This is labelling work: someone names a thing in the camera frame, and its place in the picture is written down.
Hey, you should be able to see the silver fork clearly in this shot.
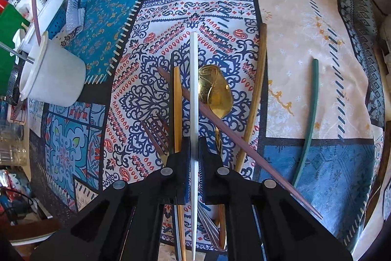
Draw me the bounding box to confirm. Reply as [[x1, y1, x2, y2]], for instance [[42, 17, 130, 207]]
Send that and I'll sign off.
[[199, 205, 221, 250]]

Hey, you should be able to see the white cup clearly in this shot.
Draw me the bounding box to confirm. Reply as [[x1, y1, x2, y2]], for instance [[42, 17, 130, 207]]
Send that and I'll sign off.
[[19, 31, 87, 106]]

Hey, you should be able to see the patterned patchwork tablecloth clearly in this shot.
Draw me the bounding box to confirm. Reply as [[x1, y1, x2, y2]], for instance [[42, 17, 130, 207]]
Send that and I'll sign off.
[[27, 0, 387, 252]]

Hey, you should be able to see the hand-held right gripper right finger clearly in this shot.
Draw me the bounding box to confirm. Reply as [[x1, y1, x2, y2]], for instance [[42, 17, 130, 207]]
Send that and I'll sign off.
[[198, 137, 354, 261]]

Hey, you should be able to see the glass jar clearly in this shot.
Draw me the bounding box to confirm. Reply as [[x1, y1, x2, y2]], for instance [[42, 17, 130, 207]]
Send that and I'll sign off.
[[0, 123, 29, 165]]

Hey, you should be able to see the white chopstick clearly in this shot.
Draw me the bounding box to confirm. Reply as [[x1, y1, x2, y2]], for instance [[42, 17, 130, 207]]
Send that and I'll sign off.
[[189, 31, 200, 261]]

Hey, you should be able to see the thin grey metal rod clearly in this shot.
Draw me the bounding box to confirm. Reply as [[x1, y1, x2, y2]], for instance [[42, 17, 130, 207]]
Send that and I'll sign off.
[[0, 45, 35, 63]]

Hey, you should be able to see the gold spoon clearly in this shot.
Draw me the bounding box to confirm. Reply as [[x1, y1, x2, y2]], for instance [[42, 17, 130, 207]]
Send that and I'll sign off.
[[208, 82, 233, 251], [198, 65, 228, 104]]

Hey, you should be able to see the green chopstick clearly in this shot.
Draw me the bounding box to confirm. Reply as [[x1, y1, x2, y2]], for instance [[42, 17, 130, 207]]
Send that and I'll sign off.
[[290, 58, 320, 187]]

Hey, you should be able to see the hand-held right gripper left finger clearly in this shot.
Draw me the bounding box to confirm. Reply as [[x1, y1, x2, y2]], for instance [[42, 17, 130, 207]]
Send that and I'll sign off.
[[31, 137, 192, 261]]

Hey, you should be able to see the brown wooden chopstick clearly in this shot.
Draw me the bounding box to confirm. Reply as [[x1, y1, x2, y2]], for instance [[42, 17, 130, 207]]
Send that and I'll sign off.
[[235, 23, 268, 173]]

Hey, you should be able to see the metal grater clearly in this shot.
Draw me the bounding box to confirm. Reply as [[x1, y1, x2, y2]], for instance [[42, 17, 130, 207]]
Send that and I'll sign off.
[[7, 68, 22, 106]]

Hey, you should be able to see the gold handled utensil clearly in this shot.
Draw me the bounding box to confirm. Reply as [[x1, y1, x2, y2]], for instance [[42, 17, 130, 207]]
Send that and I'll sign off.
[[173, 66, 187, 260]]

